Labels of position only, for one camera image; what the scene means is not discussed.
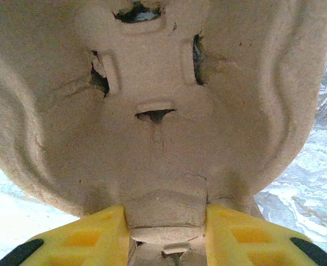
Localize brown pulp cup carrier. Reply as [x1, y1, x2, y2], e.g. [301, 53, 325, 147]
[0, 0, 327, 266]

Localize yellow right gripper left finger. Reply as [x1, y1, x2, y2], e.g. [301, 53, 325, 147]
[0, 204, 130, 266]

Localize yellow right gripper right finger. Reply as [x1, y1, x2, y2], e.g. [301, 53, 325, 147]
[204, 203, 327, 266]

